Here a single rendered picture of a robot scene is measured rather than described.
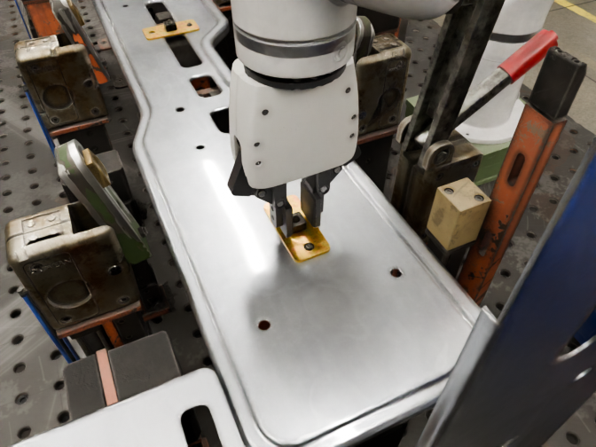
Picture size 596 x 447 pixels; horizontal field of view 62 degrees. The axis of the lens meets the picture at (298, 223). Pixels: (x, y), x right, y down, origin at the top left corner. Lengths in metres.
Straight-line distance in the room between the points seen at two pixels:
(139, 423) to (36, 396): 0.42
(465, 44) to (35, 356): 0.70
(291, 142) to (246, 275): 0.14
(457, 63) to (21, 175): 0.90
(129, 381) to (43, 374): 0.39
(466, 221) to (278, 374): 0.21
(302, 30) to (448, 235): 0.23
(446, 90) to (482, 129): 0.57
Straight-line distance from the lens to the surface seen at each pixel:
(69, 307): 0.53
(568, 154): 1.20
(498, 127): 1.04
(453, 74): 0.46
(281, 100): 0.36
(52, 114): 0.80
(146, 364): 0.45
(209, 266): 0.47
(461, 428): 0.20
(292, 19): 0.32
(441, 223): 0.47
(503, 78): 0.52
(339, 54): 0.34
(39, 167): 1.15
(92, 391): 0.45
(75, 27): 0.75
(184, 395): 0.41
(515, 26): 0.93
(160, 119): 0.66
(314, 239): 0.48
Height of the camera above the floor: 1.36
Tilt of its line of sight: 47 degrees down
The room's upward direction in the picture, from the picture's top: straight up
